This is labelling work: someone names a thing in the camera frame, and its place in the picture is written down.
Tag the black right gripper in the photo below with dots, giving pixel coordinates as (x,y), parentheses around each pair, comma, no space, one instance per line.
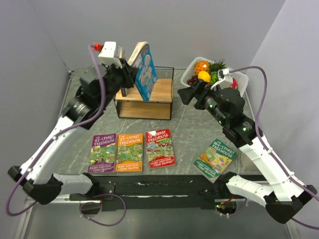
(201,88)

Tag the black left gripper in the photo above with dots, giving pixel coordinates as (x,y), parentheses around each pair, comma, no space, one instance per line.
(129,73)

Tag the blue comic cover book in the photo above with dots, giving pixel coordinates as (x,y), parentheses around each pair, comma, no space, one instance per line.
(146,78)

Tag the red 13-storey treehouse book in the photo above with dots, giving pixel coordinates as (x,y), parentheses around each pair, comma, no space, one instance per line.
(160,149)

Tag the dark grey cover book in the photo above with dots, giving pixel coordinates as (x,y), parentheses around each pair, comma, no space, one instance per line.
(122,58)

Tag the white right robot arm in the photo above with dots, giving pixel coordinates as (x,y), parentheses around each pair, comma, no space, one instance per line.
(285,195)

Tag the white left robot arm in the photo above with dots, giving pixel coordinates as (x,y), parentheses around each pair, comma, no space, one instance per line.
(98,87)

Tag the dark purple grapes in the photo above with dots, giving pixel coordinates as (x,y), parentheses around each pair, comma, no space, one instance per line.
(192,80)

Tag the orange round fruit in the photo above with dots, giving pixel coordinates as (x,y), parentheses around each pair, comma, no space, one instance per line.
(205,76)

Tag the orange spiky fruit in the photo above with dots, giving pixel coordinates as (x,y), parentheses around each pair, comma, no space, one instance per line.
(202,66)

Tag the green apple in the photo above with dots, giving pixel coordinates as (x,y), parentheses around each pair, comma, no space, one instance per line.
(214,78)

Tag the white plastic fruit basket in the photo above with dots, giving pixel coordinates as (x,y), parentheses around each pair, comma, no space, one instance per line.
(240,79)

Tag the green 104-storey treehouse book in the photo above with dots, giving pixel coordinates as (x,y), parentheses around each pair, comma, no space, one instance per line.
(214,160)

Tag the orange 39-storey treehouse book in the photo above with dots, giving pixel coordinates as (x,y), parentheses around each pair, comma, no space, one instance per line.
(129,156)

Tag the purple 117-storey treehouse book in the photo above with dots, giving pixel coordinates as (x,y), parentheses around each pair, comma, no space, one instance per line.
(103,150)

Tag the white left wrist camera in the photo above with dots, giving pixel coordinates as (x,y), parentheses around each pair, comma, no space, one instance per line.
(108,53)

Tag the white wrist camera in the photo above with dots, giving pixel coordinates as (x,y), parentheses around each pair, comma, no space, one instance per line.
(108,53)
(225,79)

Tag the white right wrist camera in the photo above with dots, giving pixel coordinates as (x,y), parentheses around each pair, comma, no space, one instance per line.
(225,79)

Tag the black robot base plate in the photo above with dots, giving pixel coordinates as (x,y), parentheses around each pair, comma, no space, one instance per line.
(157,192)

